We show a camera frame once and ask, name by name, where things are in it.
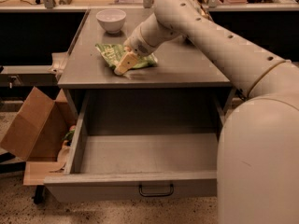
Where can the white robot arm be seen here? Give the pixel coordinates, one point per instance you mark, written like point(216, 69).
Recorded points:
point(258, 152)

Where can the open grey top drawer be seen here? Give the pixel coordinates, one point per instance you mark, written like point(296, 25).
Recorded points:
point(128, 138)

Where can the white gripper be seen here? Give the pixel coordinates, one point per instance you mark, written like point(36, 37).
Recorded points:
point(137, 46)

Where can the brown cardboard box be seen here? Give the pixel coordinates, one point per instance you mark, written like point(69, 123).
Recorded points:
point(36, 135)

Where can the green jalapeno chip bag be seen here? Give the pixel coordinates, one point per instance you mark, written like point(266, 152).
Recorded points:
point(112, 54)

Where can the items inside cardboard box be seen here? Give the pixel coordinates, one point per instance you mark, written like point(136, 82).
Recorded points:
point(64, 151)

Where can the black drawer handle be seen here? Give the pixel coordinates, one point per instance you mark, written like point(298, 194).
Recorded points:
point(156, 191)

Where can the white ceramic bowl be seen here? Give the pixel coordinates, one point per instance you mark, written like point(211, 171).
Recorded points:
point(111, 20)

